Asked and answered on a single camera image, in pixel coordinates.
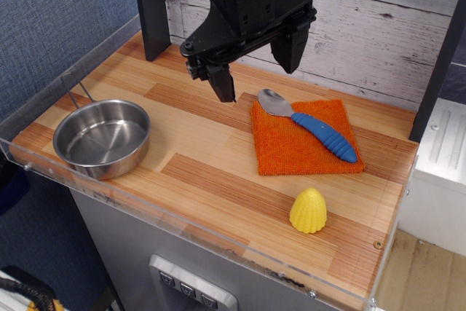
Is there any orange knitted cloth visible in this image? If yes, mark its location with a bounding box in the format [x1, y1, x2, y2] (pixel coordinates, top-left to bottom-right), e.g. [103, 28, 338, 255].
[250, 99, 365, 176]

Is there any stainless steel pan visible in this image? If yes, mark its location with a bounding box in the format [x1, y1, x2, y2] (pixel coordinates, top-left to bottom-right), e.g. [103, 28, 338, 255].
[53, 72, 151, 180]

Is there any dark vertical post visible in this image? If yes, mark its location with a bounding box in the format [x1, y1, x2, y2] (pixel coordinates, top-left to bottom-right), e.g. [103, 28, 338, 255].
[137, 0, 171, 61]
[408, 0, 465, 143]

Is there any blue handled metal spoon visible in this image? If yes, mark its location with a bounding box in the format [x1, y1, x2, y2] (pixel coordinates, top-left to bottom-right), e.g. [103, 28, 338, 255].
[257, 89, 358, 163]

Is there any dark left vertical post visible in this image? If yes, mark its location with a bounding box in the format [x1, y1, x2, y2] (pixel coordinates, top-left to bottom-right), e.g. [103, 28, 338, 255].
[137, 0, 171, 61]

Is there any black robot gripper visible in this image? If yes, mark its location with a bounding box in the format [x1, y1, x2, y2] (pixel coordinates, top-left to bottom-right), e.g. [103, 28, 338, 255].
[181, 0, 316, 103]

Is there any yellow plastic corn piece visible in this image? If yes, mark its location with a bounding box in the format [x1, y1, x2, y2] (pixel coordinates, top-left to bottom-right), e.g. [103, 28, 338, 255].
[289, 188, 327, 234]

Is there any white aluminium rail block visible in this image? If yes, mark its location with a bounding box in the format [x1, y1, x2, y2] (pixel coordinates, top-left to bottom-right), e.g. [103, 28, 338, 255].
[398, 98, 465, 256]

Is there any grey toy fridge cabinet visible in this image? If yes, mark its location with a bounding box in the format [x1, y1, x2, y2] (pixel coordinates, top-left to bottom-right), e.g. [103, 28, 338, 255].
[71, 191, 332, 310]

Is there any silver dispenser button panel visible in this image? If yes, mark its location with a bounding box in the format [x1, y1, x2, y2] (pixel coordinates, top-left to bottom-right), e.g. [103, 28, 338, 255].
[149, 254, 238, 310]

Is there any dark right vertical post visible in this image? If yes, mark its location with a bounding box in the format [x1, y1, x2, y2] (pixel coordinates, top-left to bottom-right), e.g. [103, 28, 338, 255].
[408, 0, 465, 143]

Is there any clear acrylic table guard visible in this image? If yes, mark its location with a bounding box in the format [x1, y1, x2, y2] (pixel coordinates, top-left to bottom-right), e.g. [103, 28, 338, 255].
[3, 19, 417, 310]

